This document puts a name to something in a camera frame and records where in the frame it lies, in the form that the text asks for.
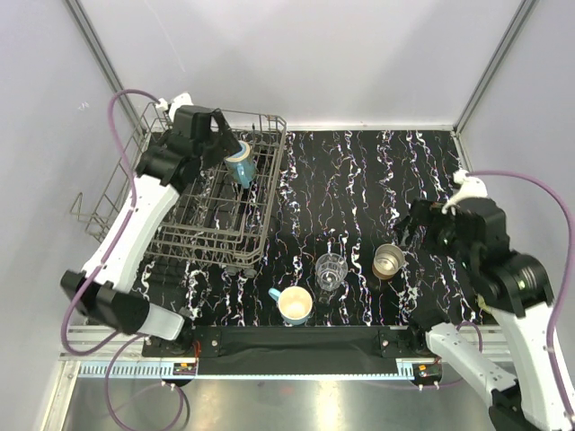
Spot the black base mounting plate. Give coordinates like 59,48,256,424
141,325,444,376

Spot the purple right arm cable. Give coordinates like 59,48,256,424
466,169,575,387

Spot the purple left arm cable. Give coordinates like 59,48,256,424
60,88,163,358

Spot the grey wire dish rack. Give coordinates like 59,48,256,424
70,102,287,277

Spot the clear glass cup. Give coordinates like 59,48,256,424
315,253,348,292

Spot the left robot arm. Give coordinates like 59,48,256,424
60,105,241,356

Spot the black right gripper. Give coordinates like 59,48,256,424
393,195,476,269

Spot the white slotted cable duct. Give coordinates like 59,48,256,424
78,360,198,380

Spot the brown metal cup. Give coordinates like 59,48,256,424
372,244,405,280

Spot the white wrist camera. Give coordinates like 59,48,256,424
155,92,194,121
441,169,488,215

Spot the blue butterfly mug orange inside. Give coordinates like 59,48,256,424
225,141,256,189

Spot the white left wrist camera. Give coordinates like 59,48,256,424
155,92,194,121

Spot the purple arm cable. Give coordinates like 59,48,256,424
466,169,575,387
60,88,163,358

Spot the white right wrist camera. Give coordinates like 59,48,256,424
441,169,488,215

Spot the black marble pattern mat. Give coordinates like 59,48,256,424
131,130,488,326

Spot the blue mug cream inside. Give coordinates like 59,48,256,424
268,286,314,326

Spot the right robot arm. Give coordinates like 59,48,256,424
394,198,574,430

